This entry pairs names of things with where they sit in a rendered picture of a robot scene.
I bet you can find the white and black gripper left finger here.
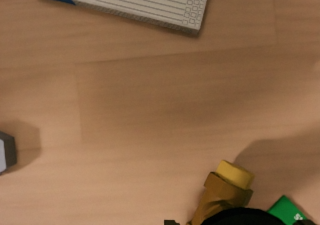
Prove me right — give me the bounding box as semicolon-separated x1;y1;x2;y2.
164;219;180;225

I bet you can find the dark grey pipe with metal clamp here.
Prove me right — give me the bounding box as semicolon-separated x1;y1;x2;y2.
185;160;286;225

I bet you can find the green tag with chain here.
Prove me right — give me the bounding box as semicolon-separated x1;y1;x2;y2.
266;195;307;225

